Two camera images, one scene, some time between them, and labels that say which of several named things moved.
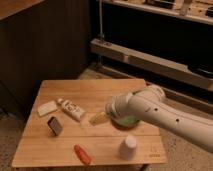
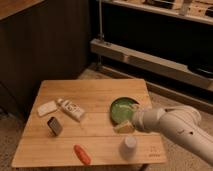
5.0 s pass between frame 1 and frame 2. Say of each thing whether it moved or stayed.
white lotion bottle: stayed
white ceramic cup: stayed
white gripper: moved
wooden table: stayed
